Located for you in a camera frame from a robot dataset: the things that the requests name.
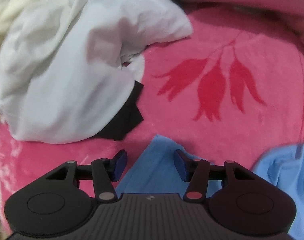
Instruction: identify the light blue t-shirt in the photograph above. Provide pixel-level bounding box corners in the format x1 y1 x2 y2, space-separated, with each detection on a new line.
116 135 304 239

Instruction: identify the black garment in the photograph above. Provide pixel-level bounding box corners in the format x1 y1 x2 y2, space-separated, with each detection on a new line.
92 81 144 141

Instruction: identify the white crumpled sheet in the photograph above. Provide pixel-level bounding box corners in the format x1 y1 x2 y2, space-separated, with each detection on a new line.
0 0 193 144

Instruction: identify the pink floral fleece blanket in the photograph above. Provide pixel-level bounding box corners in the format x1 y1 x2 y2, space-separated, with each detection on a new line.
0 5 304 215

